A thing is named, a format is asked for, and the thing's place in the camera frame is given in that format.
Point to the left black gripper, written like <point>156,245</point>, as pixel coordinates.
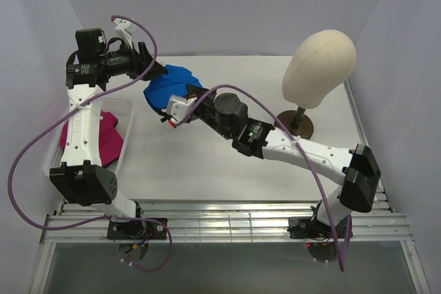
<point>140,62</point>

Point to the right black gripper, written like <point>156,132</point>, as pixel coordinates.
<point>193,91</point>

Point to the blue baseball cap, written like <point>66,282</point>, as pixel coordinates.
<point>159,90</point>

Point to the pink baseball cap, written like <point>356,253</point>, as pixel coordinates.
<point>100,149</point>

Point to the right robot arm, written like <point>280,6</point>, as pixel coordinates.
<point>355,171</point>

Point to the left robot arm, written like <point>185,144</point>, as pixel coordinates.
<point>81,178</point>

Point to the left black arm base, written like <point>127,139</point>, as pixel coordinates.
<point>137,230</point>

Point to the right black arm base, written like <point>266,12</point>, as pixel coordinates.
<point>305,228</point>

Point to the white plastic basket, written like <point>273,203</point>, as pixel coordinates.
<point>119,107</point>

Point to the dark brown mannequin stand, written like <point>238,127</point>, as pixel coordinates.
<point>297,122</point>

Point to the cream mannequin head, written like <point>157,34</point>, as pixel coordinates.
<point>321,63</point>

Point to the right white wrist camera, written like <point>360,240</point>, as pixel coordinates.
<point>179,111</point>

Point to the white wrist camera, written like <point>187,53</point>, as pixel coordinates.
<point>179,111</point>
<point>124,30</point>

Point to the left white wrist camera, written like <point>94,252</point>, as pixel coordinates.
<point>124,30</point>

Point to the aluminium rail frame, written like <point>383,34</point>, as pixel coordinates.
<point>223,222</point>

